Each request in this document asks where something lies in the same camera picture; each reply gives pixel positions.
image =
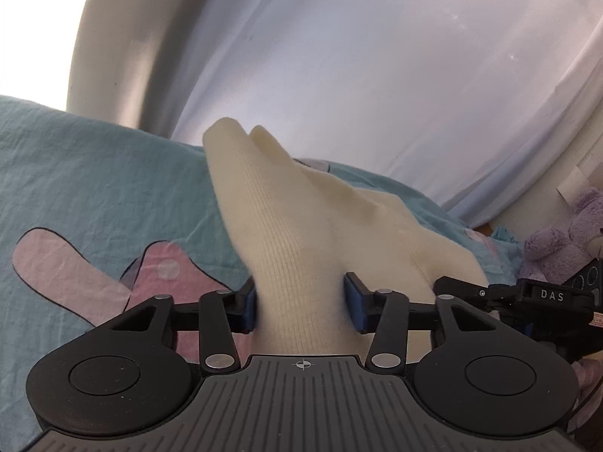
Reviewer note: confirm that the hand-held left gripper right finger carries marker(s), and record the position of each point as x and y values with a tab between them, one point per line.
352	302

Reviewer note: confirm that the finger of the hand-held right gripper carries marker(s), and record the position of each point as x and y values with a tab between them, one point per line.
464	288

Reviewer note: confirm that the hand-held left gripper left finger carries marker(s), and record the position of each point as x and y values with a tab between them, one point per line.
251	308

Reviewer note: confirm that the cream knit sweater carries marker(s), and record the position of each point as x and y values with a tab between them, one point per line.
301	245

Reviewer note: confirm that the purple plush toy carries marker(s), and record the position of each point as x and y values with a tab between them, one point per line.
549	249

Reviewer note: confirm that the teal printed bed sheet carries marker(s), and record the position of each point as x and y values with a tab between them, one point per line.
94	188

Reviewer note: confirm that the white curtain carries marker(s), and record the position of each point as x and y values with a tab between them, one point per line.
358	66

